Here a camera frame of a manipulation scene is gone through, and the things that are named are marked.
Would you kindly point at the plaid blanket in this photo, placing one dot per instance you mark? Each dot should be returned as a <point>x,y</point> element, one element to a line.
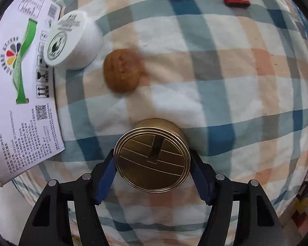
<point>195,82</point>

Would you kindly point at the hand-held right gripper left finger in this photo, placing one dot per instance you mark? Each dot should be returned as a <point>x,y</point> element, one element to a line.
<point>105,178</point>

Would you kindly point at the white round jar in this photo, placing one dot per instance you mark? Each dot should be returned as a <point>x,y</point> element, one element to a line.
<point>70,39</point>

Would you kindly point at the brown round bread bun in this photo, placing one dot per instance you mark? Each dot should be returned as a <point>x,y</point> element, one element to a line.
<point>123,69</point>

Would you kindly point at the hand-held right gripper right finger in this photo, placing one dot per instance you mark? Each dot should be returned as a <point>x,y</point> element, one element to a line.
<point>202,180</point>

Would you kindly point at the white printed cardboard box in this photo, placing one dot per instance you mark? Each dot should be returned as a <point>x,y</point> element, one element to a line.
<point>20,76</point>

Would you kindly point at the round gold tin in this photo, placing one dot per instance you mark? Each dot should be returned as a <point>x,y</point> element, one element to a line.
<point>154,155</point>

